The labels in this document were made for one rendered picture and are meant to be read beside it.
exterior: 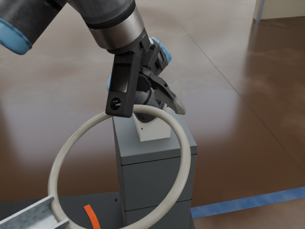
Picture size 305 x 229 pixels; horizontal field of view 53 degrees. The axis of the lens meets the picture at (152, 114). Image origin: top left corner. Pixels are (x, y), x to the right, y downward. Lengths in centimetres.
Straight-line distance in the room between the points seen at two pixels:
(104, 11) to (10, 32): 18
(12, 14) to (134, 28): 21
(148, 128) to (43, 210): 71
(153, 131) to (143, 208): 49
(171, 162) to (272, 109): 212
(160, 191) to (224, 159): 115
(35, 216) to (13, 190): 166
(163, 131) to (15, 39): 113
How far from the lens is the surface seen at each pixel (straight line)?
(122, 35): 51
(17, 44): 60
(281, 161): 293
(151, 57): 59
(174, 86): 63
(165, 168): 165
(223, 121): 324
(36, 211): 106
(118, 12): 50
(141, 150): 156
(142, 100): 150
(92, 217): 235
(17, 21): 59
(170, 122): 102
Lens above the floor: 190
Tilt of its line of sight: 36 degrees down
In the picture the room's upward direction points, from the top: straight up
